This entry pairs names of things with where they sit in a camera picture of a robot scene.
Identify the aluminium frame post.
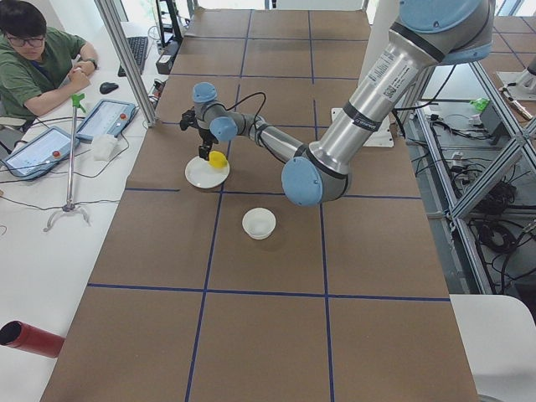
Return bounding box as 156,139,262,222
94,0,157,127

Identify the silver green reacher grabber tool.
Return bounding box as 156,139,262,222
43,93,90,233

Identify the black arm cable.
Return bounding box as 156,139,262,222
224,92,267,126

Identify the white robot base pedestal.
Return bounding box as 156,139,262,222
364,116,394,147

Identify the red cylinder tube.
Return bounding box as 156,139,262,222
1,321,64,358

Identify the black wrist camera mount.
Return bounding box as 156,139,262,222
179,109,198,131

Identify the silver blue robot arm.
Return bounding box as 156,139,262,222
186,0,495,206

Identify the near blue teach pendant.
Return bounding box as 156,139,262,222
1,126,71,180

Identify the white round plate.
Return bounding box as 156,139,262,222
184,157,230,189

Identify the blue teach pendant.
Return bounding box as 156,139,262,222
1,126,71,180
76,99,137,142

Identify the person in green shirt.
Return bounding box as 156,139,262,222
1,1,98,121

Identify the black computer mouse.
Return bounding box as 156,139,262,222
99,82,119,95

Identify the white round bowl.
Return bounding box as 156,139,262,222
242,208,276,240

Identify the black small desktop computer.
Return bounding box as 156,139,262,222
155,40,180,75

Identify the yellow lemon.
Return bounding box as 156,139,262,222
209,151,228,168

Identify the black keyboard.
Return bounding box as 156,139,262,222
126,36,148,74

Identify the far blue teach pendant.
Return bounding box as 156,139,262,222
76,99,137,142

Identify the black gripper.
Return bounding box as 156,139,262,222
198,128,214,160

